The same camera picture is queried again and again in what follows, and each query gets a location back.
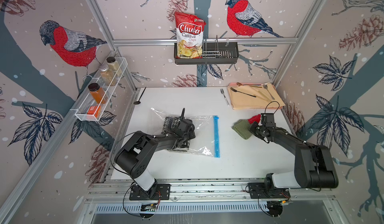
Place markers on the tan spice jar middle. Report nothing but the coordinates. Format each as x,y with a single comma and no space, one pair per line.
108,76

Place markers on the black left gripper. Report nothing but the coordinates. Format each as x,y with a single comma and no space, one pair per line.
192,133

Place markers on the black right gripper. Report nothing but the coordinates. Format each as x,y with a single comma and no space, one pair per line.
252,127

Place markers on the gold utensil on placemat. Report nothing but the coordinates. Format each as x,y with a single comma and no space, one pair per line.
264,96

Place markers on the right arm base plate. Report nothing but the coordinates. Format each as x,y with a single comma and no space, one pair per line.
260,191

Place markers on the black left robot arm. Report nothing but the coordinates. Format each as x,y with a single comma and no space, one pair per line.
135,156

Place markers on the black wall basket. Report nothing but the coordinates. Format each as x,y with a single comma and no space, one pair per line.
213,53

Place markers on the red Chuba cassava chips bag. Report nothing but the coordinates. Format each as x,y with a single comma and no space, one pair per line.
190,33

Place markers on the red knitted cloth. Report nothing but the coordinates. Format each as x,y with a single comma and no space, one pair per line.
255,119

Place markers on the silver fork on table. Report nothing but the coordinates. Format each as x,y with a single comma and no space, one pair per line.
223,93

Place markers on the orange spice jar black lid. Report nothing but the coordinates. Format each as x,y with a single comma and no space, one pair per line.
98,93

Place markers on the houndstooth black white scarf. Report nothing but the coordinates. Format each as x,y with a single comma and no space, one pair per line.
167,130

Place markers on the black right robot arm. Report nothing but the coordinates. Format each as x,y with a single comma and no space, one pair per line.
313,168

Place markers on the beige placemat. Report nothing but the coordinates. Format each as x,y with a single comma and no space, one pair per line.
241,101

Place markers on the clear vacuum bag blue zipper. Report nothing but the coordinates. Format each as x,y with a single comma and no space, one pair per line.
206,142

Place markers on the yellow spice jar black lid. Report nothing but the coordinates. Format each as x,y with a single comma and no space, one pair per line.
114,66

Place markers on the clear acrylic wall shelf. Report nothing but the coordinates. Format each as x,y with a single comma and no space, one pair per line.
81,112

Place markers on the copper spoon on placemat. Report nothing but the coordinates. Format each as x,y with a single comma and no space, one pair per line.
250,85

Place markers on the pink tray under placemat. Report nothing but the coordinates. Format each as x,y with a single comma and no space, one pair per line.
235,84

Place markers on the black ladle at table edge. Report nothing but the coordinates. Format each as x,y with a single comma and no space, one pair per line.
137,102

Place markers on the small orange box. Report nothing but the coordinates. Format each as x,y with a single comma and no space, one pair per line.
94,111

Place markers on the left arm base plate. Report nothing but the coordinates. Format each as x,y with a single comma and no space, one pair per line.
156,192

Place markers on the silver spoon on placemat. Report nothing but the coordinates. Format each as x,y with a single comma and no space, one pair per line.
265,86

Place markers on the green knitted cloth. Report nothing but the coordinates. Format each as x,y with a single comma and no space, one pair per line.
242,128

